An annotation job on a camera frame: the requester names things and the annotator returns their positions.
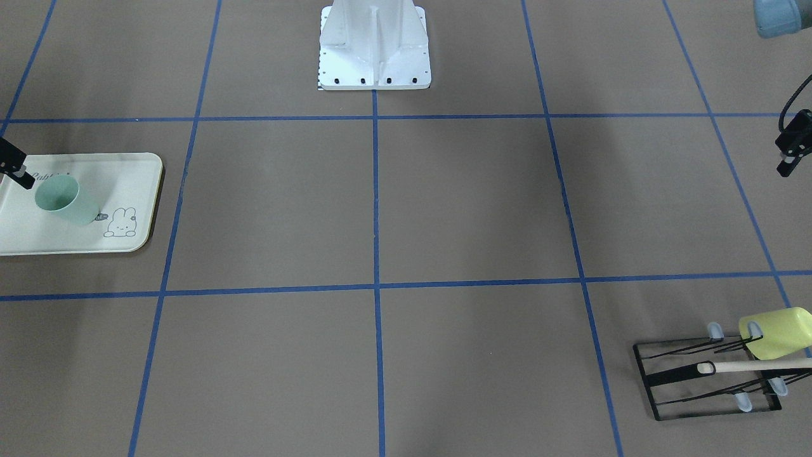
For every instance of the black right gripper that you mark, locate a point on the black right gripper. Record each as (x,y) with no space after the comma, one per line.
(10,158)

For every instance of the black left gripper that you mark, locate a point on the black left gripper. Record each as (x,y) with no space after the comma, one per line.
(797,138)

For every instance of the green plastic cup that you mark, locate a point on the green plastic cup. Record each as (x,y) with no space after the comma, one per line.
(64,197)

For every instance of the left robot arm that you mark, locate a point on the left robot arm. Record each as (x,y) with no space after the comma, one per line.
(780,18)

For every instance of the cream rabbit tray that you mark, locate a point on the cream rabbit tray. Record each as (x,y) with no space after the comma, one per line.
(125,185)

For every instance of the yellow plastic cup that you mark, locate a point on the yellow plastic cup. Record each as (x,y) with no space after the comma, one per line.
(777,331)

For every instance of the black wire cup rack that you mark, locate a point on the black wire cup rack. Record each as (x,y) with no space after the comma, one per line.
(717,374)

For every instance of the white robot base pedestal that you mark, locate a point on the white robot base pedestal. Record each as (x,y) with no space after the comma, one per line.
(373,45)

